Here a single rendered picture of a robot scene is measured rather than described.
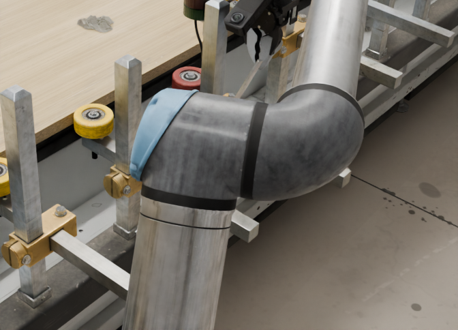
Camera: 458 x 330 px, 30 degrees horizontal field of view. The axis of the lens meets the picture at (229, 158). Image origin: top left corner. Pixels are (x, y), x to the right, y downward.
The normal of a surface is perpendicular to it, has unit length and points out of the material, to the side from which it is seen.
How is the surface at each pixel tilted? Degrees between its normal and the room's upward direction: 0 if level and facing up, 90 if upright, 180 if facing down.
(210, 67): 90
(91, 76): 0
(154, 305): 58
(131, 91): 90
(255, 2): 27
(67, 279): 0
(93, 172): 90
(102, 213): 0
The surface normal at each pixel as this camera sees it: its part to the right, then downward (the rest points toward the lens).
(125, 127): -0.62, 0.44
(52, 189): 0.78, 0.42
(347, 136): 0.66, 0.03
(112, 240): 0.07, -0.79
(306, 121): 0.25, -0.52
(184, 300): 0.27, 0.11
